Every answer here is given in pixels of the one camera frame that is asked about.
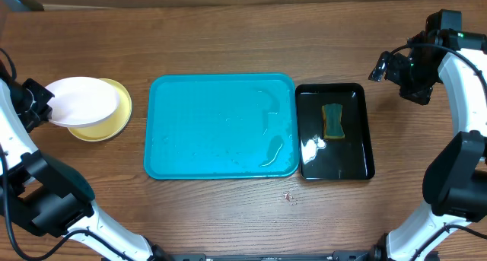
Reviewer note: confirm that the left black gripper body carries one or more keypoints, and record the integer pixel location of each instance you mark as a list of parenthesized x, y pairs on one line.
[(34, 102)]

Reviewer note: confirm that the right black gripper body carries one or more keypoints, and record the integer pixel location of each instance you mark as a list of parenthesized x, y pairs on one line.
[(417, 79)]

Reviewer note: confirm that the white plate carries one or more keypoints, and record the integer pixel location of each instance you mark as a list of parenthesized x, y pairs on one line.
[(80, 102)]

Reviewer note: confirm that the yellow plate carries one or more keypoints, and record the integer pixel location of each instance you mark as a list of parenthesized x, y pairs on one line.
[(112, 126)]

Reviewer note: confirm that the green yellow sponge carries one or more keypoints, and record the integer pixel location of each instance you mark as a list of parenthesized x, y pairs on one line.
[(332, 117)]

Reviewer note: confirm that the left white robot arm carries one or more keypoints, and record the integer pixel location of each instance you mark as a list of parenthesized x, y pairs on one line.
[(42, 195)]

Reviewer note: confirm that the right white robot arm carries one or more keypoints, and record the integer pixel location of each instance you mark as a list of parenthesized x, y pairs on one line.
[(453, 189)]

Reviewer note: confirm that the black rectangular water tray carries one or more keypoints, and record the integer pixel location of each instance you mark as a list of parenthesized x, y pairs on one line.
[(349, 158)]

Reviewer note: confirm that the teal plastic tray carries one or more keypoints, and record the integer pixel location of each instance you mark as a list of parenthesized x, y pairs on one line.
[(212, 127)]

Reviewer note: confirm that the small crumb debris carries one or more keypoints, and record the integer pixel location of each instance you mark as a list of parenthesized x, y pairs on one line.
[(289, 198)]

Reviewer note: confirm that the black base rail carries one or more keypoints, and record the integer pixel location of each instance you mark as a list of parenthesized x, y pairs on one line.
[(340, 255)]

